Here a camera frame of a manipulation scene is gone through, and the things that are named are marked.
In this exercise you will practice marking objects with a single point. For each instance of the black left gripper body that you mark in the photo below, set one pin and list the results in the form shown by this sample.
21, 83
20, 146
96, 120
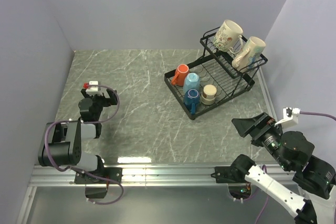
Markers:
100, 100

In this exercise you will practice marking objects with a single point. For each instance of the black wire dish rack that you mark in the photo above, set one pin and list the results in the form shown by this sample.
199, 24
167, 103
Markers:
215, 67

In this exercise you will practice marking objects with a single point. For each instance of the aluminium mounting rail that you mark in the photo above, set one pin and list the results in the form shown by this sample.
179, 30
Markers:
135, 175

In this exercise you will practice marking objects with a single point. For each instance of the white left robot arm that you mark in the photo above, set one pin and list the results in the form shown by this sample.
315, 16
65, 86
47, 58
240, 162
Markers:
61, 146

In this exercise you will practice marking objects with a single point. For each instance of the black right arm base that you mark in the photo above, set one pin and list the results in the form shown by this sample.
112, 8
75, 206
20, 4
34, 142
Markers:
227, 175

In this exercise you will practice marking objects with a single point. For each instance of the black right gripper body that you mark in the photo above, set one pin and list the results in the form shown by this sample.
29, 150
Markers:
269, 137

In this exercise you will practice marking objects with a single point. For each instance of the orange mug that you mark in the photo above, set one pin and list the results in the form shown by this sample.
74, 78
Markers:
180, 74

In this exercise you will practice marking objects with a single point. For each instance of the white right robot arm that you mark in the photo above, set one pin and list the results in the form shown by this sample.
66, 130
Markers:
293, 153

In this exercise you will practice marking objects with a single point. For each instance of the dark blue handled mug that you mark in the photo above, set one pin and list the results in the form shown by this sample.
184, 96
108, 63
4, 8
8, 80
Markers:
192, 100

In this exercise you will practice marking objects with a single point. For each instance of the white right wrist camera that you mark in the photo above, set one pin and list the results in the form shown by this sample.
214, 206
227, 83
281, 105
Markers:
290, 117

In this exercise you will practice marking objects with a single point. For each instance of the stainless steel cup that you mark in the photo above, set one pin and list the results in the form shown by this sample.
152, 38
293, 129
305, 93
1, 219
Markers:
208, 95

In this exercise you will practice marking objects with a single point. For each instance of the light blue mug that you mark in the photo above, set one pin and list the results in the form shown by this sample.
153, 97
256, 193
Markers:
191, 81

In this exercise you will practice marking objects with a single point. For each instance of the beige floral mug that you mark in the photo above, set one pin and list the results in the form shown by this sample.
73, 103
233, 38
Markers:
249, 53

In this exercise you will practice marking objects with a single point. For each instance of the green inside floral mug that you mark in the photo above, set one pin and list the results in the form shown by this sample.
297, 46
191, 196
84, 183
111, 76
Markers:
229, 37

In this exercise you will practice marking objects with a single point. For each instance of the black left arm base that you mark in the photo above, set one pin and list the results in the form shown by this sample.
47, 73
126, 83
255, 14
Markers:
113, 173

